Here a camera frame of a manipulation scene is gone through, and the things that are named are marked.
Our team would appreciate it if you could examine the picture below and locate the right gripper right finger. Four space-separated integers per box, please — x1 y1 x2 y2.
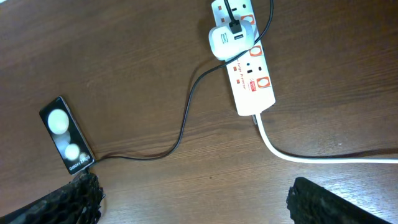
286 177 389 224

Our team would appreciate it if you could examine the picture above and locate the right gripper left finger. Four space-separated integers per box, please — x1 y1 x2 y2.
1 170 105 224

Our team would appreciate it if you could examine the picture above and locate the black Samsung smartphone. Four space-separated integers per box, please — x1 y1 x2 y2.
39 96 95 175

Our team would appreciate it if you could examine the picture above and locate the black USB charging cable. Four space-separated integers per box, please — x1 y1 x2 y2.
85 0 274 175

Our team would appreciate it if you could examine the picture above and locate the white USB charger plug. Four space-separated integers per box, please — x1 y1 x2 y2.
208 20 254 60

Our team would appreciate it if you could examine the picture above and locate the white power strip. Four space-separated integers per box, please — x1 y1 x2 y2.
211 0 275 116

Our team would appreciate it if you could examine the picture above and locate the white power strip cord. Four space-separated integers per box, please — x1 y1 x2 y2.
252 113 398 164

